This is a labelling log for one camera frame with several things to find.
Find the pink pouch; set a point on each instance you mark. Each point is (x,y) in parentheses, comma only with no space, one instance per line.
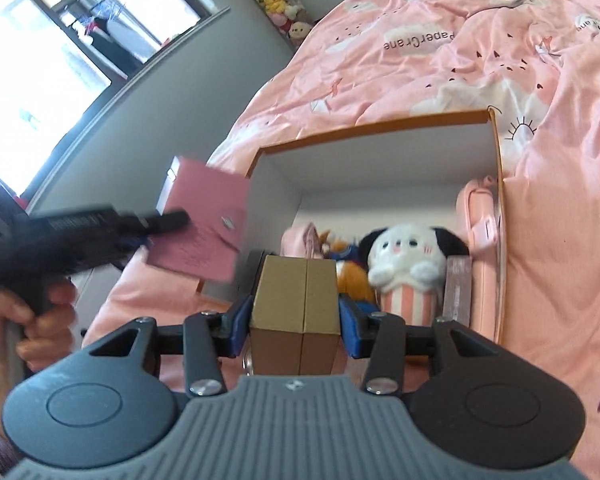
(302,240)

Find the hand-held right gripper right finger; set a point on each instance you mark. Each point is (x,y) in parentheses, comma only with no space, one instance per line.
(349,327)

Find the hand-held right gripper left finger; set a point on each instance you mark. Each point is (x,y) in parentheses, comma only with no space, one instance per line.
(242,327)

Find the pink printed blanket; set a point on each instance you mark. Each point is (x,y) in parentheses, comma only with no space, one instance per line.
(430,35)

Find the person's left hand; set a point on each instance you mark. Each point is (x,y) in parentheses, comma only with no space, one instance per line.
(55,330)

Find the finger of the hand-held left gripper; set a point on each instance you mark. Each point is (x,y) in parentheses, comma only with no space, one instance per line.
(162,222)

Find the pink bag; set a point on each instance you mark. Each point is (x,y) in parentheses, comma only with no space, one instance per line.
(480,260)

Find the orange and blue plush toy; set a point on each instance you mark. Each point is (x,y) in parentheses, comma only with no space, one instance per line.
(352,275)

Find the white dog plush toy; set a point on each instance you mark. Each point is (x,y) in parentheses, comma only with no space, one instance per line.
(410,265)

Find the window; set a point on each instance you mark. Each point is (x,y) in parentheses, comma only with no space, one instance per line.
(55,60)

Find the brown cardboard box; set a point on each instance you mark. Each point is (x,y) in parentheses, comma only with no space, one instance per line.
(295,300)

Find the orange storage box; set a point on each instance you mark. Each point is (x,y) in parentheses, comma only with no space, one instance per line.
(380,160)

